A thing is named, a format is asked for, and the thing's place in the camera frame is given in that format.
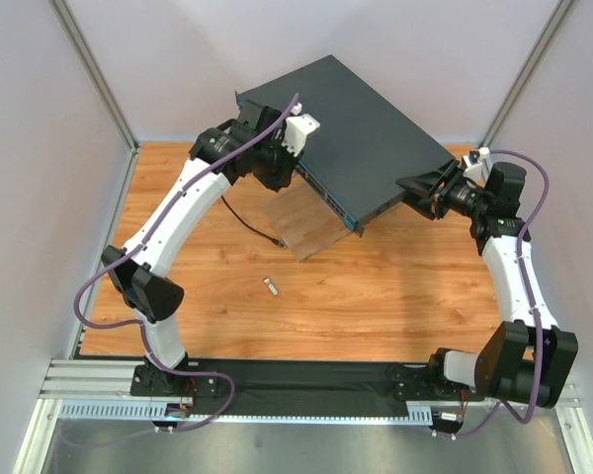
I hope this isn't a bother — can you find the aluminium frame post right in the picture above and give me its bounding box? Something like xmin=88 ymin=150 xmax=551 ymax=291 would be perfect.
xmin=478 ymin=0 xmax=576 ymax=147

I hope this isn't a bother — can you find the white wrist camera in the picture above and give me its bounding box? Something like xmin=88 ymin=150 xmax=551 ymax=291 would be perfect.
xmin=282 ymin=102 xmax=320 ymax=158
xmin=462 ymin=147 xmax=492 ymax=183

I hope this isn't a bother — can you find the wooden support board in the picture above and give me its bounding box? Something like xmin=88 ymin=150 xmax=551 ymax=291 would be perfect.
xmin=262 ymin=183 xmax=350 ymax=262

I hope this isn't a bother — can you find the blue-faced grey network switch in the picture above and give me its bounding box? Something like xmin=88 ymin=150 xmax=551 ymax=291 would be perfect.
xmin=237 ymin=55 xmax=454 ymax=234

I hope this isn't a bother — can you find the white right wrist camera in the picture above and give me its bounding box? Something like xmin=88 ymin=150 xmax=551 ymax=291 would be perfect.
xmin=462 ymin=147 xmax=492 ymax=183

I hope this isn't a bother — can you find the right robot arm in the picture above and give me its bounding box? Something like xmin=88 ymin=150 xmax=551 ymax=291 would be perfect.
xmin=397 ymin=150 xmax=578 ymax=408

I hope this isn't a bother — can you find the black patch cable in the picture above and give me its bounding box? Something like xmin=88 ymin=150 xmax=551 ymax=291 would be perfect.
xmin=220 ymin=195 xmax=287 ymax=248

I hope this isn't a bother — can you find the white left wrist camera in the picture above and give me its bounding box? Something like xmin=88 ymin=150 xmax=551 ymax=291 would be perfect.
xmin=282 ymin=102 xmax=320 ymax=158

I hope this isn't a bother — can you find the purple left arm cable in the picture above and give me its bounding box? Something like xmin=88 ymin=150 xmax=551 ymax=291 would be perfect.
xmin=58 ymin=92 xmax=301 ymax=448

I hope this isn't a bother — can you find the silver SFP module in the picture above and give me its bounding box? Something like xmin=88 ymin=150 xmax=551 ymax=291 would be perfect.
xmin=264 ymin=278 xmax=279 ymax=296

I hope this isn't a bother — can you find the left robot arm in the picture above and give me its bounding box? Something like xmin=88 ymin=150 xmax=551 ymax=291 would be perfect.
xmin=102 ymin=101 xmax=320 ymax=374

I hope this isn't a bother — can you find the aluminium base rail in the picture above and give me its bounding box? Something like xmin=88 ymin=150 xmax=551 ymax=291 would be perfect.
xmin=39 ymin=357 xmax=582 ymax=431

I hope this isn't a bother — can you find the black cloth strip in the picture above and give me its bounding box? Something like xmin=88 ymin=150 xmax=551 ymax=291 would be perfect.
xmin=187 ymin=357 xmax=485 ymax=420

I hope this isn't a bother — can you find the aluminium frame post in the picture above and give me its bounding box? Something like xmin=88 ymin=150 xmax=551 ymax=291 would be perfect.
xmin=48 ymin=0 xmax=139 ymax=151
xmin=478 ymin=0 xmax=576 ymax=147

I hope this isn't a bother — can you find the aluminium frame post left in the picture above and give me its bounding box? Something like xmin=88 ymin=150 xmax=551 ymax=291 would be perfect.
xmin=48 ymin=0 xmax=139 ymax=151

